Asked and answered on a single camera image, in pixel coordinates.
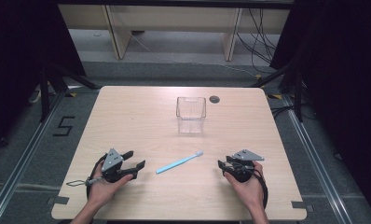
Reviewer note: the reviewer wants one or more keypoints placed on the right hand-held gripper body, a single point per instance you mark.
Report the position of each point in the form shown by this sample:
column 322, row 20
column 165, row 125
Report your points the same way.
column 243, row 168

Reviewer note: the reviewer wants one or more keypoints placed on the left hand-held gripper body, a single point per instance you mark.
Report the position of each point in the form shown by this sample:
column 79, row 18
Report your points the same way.
column 111, row 161

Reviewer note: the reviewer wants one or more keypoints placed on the person's right hand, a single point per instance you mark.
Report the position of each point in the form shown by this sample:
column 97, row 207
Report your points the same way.
column 249, row 189

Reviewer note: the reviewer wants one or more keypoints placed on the person's left hand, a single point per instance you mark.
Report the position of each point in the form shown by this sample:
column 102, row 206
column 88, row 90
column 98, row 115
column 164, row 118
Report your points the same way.
column 104, row 189

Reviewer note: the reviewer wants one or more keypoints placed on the light blue toothbrush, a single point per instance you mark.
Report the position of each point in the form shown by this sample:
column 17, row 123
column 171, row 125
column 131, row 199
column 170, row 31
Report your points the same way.
column 177, row 162

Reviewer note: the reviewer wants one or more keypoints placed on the clear plastic container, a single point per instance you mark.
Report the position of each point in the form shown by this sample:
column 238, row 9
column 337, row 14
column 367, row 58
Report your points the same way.
column 190, row 113

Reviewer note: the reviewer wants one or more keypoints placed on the black metal stand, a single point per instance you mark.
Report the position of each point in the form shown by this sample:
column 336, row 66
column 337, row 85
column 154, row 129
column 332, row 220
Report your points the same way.
column 53, row 84
column 294, row 84

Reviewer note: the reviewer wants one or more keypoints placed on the black curtain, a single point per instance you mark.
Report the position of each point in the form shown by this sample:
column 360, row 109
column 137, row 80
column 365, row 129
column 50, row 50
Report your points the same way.
column 339, row 77
column 22, row 62

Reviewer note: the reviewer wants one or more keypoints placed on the grey table edge bracket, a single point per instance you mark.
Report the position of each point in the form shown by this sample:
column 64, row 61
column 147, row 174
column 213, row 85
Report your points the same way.
column 301, row 205
column 59, row 200

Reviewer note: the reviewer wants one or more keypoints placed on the metal floor rail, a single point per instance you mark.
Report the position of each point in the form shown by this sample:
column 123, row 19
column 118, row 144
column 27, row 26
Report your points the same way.
column 317, row 161
column 22, row 158

